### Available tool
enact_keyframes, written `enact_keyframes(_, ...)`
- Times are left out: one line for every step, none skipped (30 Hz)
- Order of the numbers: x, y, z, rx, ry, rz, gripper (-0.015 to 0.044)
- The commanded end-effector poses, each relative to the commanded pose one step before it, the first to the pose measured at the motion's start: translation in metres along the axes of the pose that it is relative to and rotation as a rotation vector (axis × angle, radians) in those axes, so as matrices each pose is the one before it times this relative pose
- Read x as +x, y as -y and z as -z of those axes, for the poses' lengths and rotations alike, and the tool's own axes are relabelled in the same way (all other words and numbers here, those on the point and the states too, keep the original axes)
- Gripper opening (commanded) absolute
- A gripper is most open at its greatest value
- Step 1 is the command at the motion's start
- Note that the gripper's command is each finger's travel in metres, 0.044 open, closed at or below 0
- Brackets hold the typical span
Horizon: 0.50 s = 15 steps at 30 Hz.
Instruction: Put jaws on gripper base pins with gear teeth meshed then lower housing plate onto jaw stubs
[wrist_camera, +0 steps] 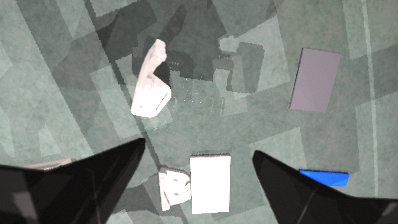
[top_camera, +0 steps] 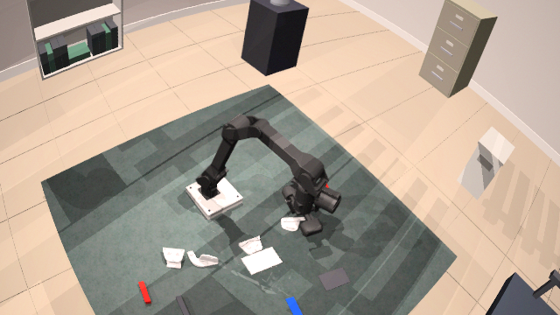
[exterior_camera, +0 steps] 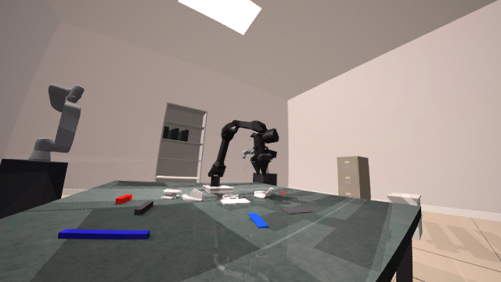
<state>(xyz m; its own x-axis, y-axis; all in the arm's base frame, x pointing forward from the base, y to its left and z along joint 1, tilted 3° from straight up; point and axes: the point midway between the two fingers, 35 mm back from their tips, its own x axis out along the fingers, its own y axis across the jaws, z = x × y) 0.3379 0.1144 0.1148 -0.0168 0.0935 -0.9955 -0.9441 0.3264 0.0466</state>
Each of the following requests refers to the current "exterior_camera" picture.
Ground blue flat bar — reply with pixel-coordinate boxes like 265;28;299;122
58;229;150;240

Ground small red block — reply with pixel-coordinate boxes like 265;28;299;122
116;194;132;204

